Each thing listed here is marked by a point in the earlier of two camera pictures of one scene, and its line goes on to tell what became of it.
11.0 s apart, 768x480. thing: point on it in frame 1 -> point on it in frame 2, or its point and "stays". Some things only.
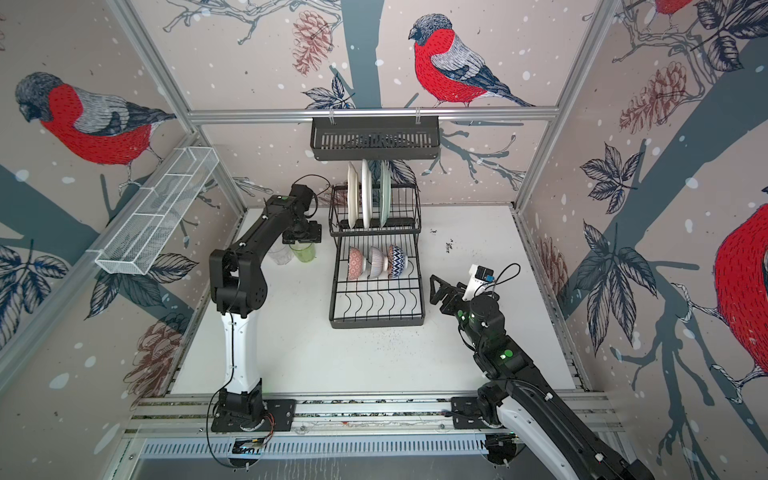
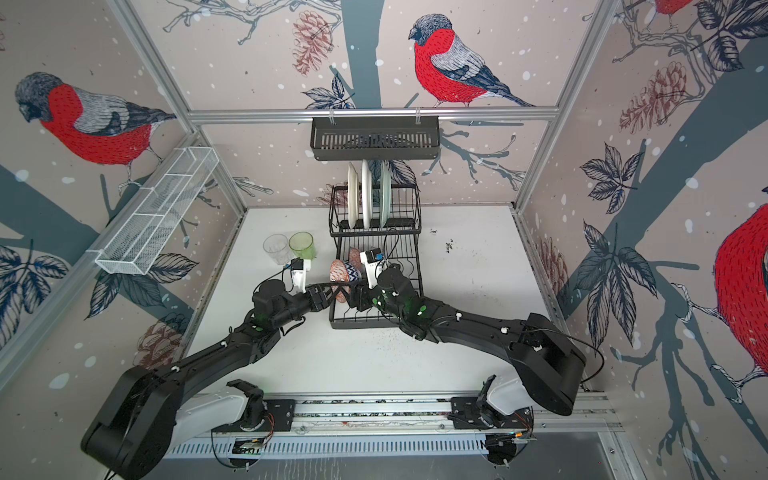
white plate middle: [367, 194] stays
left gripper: [314, 236] -> [318, 300]
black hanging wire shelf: [347, 138] stays
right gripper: [449, 290] -> [359, 292]
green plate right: [385, 182] stays
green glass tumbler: [305, 251] stays
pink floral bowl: [356, 263] stays
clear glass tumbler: [282, 253] stays
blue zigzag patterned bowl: [397, 262] -> [354, 275]
